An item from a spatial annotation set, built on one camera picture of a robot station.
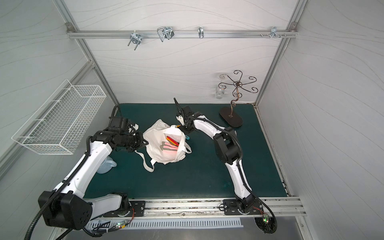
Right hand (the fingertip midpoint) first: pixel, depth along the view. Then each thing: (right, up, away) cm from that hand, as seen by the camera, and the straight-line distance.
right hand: (184, 129), depth 99 cm
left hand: (-17, -5, -21) cm, 28 cm away
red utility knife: (-5, -8, -3) cm, 10 cm away
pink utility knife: (-12, -9, -7) cm, 16 cm away
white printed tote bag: (-17, -3, -8) cm, 19 cm away
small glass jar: (+24, +25, +2) cm, 35 cm away
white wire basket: (-56, +4, -30) cm, 64 cm away
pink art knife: (-12, -10, -10) cm, 19 cm away
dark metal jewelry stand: (+37, +5, +10) cm, 39 cm away
